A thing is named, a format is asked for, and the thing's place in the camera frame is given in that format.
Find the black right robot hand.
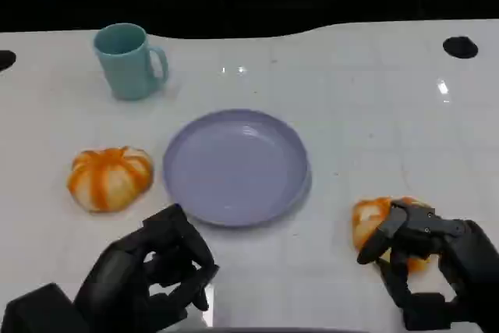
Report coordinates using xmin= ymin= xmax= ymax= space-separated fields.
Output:
xmin=356 ymin=198 xmax=499 ymax=332

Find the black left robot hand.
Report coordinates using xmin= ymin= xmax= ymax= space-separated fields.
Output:
xmin=73 ymin=203 xmax=220 ymax=333

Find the lilac plate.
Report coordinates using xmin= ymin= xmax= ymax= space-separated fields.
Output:
xmin=162 ymin=108 xmax=313 ymax=228

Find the black table grommet hole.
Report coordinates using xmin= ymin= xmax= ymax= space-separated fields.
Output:
xmin=442 ymin=35 xmax=479 ymax=60
xmin=0 ymin=50 xmax=17 ymax=71

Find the pale green mug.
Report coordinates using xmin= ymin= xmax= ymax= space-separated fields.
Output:
xmin=92 ymin=23 xmax=169 ymax=101

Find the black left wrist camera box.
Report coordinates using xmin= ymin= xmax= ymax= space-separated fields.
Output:
xmin=2 ymin=282 xmax=79 ymax=333

